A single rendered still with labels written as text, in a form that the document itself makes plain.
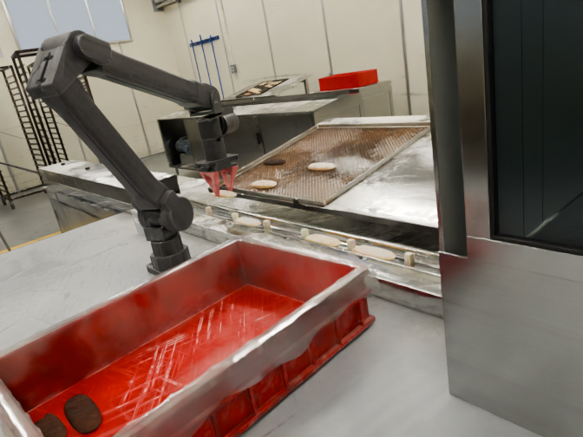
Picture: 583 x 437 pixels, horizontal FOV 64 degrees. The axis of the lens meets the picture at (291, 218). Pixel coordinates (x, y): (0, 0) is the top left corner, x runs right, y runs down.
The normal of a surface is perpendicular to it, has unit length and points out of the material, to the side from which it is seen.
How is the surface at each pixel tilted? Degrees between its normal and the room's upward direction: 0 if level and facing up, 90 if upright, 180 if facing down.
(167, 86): 93
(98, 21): 90
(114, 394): 0
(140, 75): 93
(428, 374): 0
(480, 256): 90
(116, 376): 0
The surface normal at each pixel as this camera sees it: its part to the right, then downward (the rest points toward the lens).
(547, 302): -0.73, 0.35
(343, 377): -0.17, -0.93
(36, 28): 0.65, 0.14
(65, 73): 0.88, 0.00
